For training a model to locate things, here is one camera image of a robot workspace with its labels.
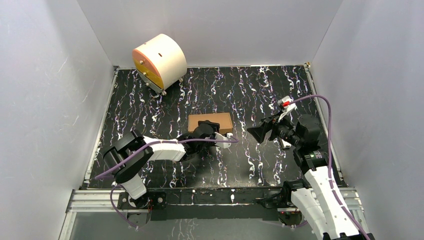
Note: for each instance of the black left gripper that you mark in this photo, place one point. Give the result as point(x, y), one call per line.
point(209, 125)

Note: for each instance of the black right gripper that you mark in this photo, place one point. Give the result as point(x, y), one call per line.
point(268, 123)

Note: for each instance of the brown cardboard box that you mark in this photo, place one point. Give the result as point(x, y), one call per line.
point(224, 120)

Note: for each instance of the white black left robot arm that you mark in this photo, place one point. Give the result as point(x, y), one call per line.
point(126, 157)

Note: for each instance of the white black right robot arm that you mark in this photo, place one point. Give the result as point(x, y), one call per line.
point(317, 196)

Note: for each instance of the small white plastic part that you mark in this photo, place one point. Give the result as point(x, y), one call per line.
point(284, 144)

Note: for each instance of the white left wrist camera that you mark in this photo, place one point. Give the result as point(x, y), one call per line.
point(223, 141)

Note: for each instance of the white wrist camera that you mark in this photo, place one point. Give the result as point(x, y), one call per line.
point(223, 141)
point(286, 107)

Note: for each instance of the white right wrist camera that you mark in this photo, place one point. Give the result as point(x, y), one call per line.
point(286, 107)

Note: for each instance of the aluminium front frame rail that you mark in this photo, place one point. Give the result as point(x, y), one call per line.
point(160, 204)

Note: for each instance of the aluminium table edge rail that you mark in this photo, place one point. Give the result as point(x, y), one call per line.
point(321, 107)
point(104, 108)

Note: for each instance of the left aluminium table edge rail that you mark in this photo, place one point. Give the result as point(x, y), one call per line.
point(104, 108)

